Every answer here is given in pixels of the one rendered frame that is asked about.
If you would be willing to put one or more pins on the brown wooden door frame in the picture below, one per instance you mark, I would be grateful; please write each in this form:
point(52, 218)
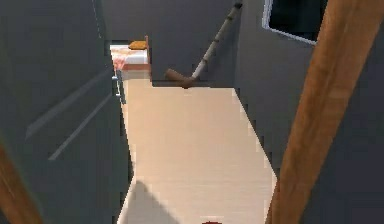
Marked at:
point(320, 110)

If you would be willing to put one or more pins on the grey room door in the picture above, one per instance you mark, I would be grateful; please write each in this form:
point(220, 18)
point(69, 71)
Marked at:
point(60, 116)

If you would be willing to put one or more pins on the white framed window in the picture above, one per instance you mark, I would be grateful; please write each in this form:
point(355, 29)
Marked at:
point(293, 16)

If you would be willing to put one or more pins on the orange pillow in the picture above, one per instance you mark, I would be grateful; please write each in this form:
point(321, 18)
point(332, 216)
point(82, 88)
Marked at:
point(137, 45)

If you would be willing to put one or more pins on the white bed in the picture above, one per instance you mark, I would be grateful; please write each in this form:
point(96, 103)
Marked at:
point(131, 58)

